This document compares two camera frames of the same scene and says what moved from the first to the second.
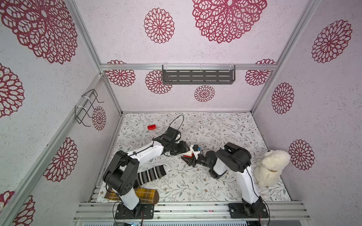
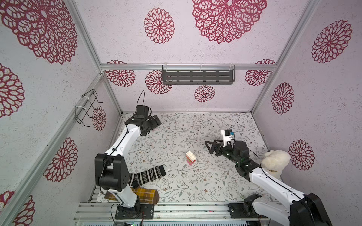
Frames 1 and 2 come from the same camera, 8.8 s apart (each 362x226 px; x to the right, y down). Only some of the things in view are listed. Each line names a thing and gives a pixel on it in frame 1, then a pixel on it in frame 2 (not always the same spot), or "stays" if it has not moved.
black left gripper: x=183 y=148 -> x=155 y=124
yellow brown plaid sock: x=148 y=195 stays
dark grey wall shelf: x=198 y=76 stays
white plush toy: x=267 y=173 stays
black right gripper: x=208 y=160 -> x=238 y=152
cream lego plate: x=189 y=153 stays
